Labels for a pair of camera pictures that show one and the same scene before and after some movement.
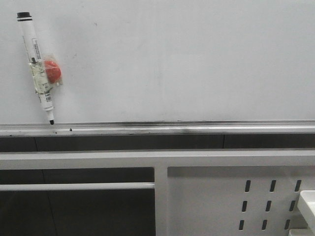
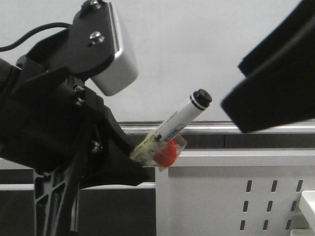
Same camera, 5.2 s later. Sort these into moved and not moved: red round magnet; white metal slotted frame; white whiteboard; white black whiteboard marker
Moved: red round magnet; white black whiteboard marker
Not moved: white metal slotted frame; white whiteboard
